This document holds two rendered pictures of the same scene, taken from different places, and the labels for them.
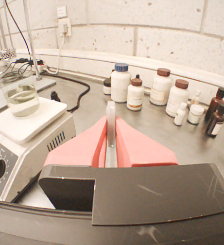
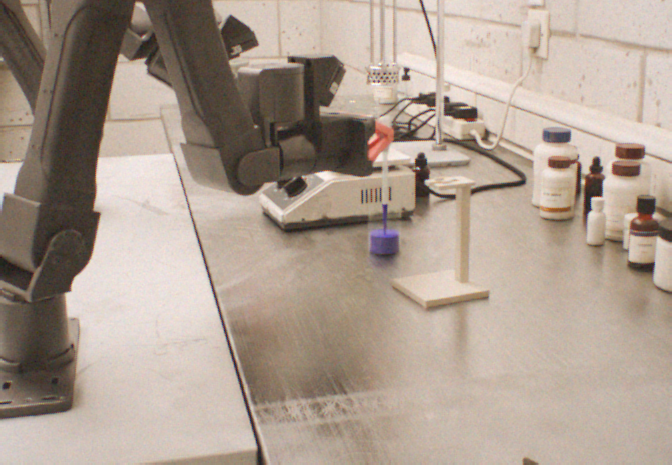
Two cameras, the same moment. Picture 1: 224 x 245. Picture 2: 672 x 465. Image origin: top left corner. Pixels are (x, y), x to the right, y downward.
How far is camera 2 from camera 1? 1.09 m
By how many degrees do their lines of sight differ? 46
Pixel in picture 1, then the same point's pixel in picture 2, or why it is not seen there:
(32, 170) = (330, 206)
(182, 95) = (611, 187)
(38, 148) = (350, 184)
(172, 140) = (541, 249)
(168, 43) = not seen: outside the picture
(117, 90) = (537, 180)
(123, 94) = not seen: hidden behind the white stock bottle
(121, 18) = (624, 28)
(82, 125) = (437, 212)
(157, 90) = not seen: hidden behind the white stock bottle
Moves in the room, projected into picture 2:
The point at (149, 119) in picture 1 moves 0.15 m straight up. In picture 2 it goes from (552, 230) to (557, 121)
